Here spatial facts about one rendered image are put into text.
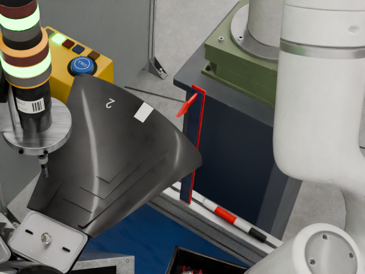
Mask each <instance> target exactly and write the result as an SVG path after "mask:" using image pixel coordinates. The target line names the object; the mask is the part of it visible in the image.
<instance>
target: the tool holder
mask: <svg viewBox="0 0 365 274"><path fill-rule="evenodd" d="M0 67H1V71H0V132H2V134H3V137H4V140H5V142H6V143H7V144H8V145H9V147H11V148H12V149H13V150H15V151H17V152H18V153H19V154H26V155H43V154H48V153H51V152H53V151H55V150H57V149H58V148H60V147H61V146H62V145H64V144H65V142H66V141H67V140H68V138H69V137H70V135H71V133H72V118H71V113H70V111H69V109H68V108H67V106H65V105H64V104H63V103H62V102H61V101H59V100H58V99H56V98H53V97H51V99H52V107H51V111H52V119H53V121H52V124H51V126H50V127H49V128H48V129H47V130H46V131H44V132H41V133H29V132H27V131H25V130H24V129H23V128H22V127H21V124H20V119H19V115H18V112H17V110H16V108H15V102H14V97H13V94H12V88H11V84H10V83H9V82H8V81H7V80H6V78H5V76H4V72H3V67H2V62H1V66H0Z"/></svg>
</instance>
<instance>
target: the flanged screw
mask: <svg viewBox="0 0 365 274"><path fill-rule="evenodd" d="M51 240H52V236H51V235H50V234H49V233H43V234H42V235H41V241H42V242H43V243H44V244H48V243H50V242H51Z"/></svg>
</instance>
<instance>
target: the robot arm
mask: <svg viewBox="0 0 365 274"><path fill-rule="evenodd" d="M230 33H231V37H232V39H233V41H234V43H235V44H236V46H237V47H238V48H239V49H240V50H242V51H243V52H244V53H246V54H247V55H249V56H251V57H253V58H256V59H259V60H262V61H267V62H271V63H278V76H277V84H276V99H275V113H274V127H273V154H274V160H275V163H276V164H277V166H278V168H279V169H280V171H282V172H283V173H284V174H286V175H288V176H290V177H292V178H295V179H298V180H303V181H306V182H312V183H318V184H323V185H328V186H333V187H336V188H339V189H340V191H341V192H342V194H343V197H344V200H345V208H346V218H345V228H344V231H343V230H342V229H340V228H338V227H336V226H334V225H331V224H327V223H315V224H311V225H309V226H306V227H305V228H303V229H302V230H300V231H299V232H298V233H297V234H295V235H294V236H292V237H291V238H290V239H288V240H287V241H286V242H284V243H283V244H282V245H280V246H279V247H278V248H276V249H275V250H274V251H272V252H271V253H270V254H268V255H267V256H265V257H264V258H263V259H261V260H260V261H259V262H257V263H256V264H255V265H254V266H252V267H251V268H249V269H248V270H247V271H246V272H245V273H244V274H365V156H364V154H363V153H362V151H361V149H360V146H359V141H358V137H359V131H360V124H361V116H362V108H363V101H364V93H365V0H250V2H249V4H247V5H245V6H244V7H242V8H241V9H239V10H238V12H237V13H236V14H235V15H234V16H233V18H232V20H231V25H230Z"/></svg>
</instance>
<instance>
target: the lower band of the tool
mask: <svg viewBox="0 0 365 274"><path fill-rule="evenodd" d="M41 31H42V35H43V36H42V40H41V42H40V43H39V44H38V45H37V46H35V47H34V48H31V49H28V50H24V51H18V50H14V49H11V48H9V47H7V46H6V45H5V44H4V43H3V40H2V32H0V49H1V50H2V51H3V52H4V53H5V54H7V55H10V56H12V57H19V58H24V57H30V56H32V55H35V54H38V53H39V52H41V51H42V50H43V49H44V48H45V46H46V45H47V42H48V35H47V33H46V31H45V30H44V29H43V28H42V27H41ZM47 56H48V55H47ZM47 56H46V57H47ZM45 59H46V58H45ZM45 59H44V60H45ZM44 60H43V61H44ZM43 61H42V62H43ZM4 62H5V61H4ZM5 63H6V62H5ZM40 63H41V62H40ZM40 63H38V64H40ZM7 64H8V63H7ZM38 64H36V65H38ZM8 65H10V64H8ZM36 65H33V66H36ZM10 66H12V65H10ZM33 66H28V67H33ZM13 67H17V66H13ZM28 67H18V68H28ZM46 69H47V68H46ZM46 69H45V70H46ZM45 70H44V71H43V72H45ZM43 72H41V73H40V74H42V73H43ZM7 73H8V72H7ZM40 74H38V75H40ZM51 74H52V73H51ZM10 75H11V74H10ZM38 75H35V76H38ZM12 76H13V75H12ZM35 76H32V77H35ZM50 76H51V75H50ZM50 76H49V77H48V79H49V78H50ZM14 77H17V76H14ZM17 78H31V77H17ZM48 79H47V80H46V81H48ZM7 81H8V80H7ZM46 81H44V82H43V83H41V84H39V85H36V86H32V87H20V86H16V85H14V84H11V83H10V82H9V81H8V82H9V83H10V84H11V85H13V86H15V87H17V88H22V89H31V88H35V87H38V86H40V85H42V84H44V83H45V82H46Z"/></svg>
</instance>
